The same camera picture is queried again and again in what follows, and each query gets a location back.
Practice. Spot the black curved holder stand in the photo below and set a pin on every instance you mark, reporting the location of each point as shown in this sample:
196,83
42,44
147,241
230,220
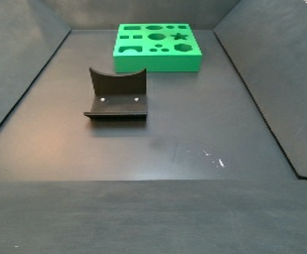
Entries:
120,95

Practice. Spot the green shape sorter box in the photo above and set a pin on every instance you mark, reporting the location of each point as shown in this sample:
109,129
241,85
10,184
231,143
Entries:
159,47

